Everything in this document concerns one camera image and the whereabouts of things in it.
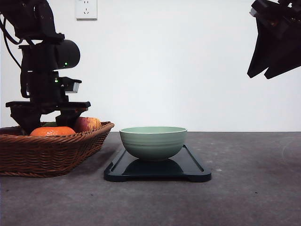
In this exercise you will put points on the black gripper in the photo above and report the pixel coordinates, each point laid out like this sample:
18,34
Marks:
43,89
276,20

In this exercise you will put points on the light green bowl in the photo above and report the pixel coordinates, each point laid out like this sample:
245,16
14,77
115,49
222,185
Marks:
152,143

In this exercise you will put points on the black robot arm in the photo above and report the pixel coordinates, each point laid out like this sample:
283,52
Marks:
43,52

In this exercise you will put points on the brown wicker basket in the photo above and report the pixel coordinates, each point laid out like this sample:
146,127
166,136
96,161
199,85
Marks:
47,151

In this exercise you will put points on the green avocado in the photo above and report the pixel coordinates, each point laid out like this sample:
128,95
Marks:
50,124

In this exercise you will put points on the orange fruit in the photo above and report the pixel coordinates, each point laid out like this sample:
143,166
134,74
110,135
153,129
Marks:
52,131

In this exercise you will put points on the dark purple plum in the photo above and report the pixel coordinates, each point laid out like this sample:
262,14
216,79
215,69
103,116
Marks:
13,130

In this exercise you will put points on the red yellow apple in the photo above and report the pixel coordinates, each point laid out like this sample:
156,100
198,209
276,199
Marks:
87,123

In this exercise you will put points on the dark rectangular tray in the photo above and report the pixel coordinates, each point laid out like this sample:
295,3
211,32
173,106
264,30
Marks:
184,165

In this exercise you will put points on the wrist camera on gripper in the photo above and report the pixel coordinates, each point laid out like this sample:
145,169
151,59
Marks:
69,85

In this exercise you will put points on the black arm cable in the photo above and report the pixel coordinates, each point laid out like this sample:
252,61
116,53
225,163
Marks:
6,36

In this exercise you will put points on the white wall socket left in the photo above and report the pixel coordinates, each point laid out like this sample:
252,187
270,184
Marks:
86,11

